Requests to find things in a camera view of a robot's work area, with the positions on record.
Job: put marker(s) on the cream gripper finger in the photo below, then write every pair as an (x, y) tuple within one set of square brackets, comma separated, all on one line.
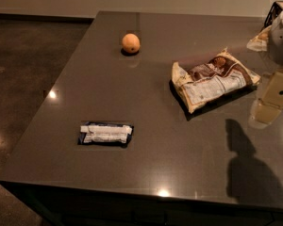
[(264, 113), (273, 94)]

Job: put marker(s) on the brown chip bag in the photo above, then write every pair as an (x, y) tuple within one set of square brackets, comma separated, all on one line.
[(207, 82)]

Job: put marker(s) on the pale snack bag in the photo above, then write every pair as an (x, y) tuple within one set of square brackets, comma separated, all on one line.
[(260, 42)]

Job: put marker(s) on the blueberry rxbar wrapper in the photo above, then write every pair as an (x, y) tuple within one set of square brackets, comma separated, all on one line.
[(102, 133)]

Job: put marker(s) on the orange fruit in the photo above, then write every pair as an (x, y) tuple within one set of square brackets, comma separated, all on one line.
[(131, 43)]

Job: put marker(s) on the black wire basket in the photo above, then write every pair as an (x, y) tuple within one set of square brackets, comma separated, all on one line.
[(274, 11)]

